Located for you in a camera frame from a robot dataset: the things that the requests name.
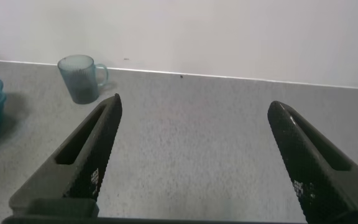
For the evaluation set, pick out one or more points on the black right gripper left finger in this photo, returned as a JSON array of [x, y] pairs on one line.
[[82, 161]]

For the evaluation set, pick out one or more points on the translucent teal ribbed mug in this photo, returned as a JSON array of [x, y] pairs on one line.
[[79, 77]]

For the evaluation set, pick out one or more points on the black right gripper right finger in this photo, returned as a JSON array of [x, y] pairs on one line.
[[315, 168]]

